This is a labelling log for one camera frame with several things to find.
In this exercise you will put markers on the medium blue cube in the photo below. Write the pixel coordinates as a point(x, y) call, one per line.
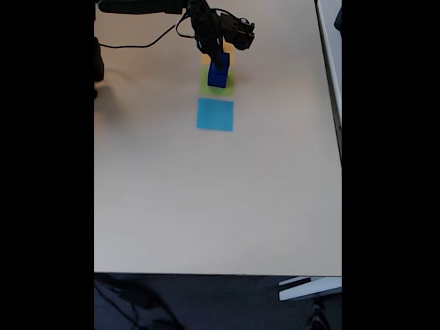
point(225, 62)

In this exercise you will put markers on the large blue cube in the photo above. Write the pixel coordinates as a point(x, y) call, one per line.
point(216, 80)

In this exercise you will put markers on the orange paper square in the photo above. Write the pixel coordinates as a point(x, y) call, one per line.
point(232, 56)

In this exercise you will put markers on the green paper square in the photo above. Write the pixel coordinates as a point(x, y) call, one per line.
point(203, 90)

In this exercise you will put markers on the light blue paper square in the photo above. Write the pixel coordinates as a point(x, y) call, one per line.
point(214, 115)

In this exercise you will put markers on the white neighbouring table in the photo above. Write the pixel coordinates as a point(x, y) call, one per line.
point(330, 68)

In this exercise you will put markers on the dark blue object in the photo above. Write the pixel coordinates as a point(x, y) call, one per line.
point(339, 19)

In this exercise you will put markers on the white table foot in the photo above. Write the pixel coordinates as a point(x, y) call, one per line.
point(309, 290)

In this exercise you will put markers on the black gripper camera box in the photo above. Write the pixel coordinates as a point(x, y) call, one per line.
point(240, 32)

